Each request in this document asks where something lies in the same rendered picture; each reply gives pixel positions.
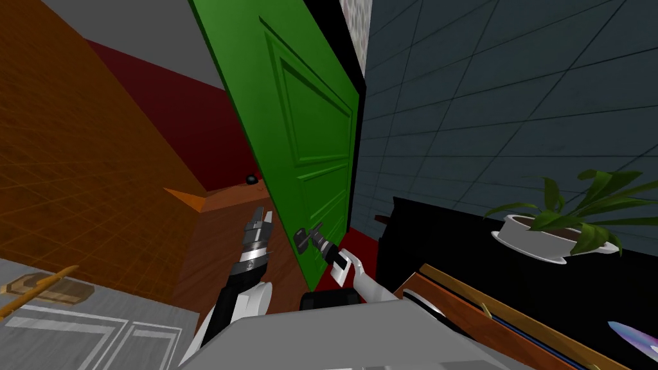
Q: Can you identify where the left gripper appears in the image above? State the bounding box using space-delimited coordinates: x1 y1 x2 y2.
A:
242 206 274 256

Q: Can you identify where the green plant in white pot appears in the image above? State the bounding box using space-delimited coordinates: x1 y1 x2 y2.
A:
483 168 658 266

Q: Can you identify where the brown wooden cabinet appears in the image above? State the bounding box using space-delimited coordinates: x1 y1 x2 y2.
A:
163 179 312 330

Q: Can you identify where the pale iridescent oval shape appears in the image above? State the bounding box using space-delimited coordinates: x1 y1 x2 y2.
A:
607 321 658 362

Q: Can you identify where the black sideboard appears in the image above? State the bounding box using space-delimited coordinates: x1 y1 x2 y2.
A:
374 169 658 370

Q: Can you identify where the grey panelled door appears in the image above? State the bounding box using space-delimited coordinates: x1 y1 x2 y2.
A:
0 256 202 370

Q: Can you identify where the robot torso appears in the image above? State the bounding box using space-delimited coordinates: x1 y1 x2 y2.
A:
179 289 520 370

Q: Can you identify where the green panelled door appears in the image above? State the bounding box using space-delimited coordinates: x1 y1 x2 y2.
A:
187 0 368 293

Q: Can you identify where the gold door handle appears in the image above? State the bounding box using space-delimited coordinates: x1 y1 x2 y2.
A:
0 264 96 321

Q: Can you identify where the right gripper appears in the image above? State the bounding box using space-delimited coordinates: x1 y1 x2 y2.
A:
292 221 328 256

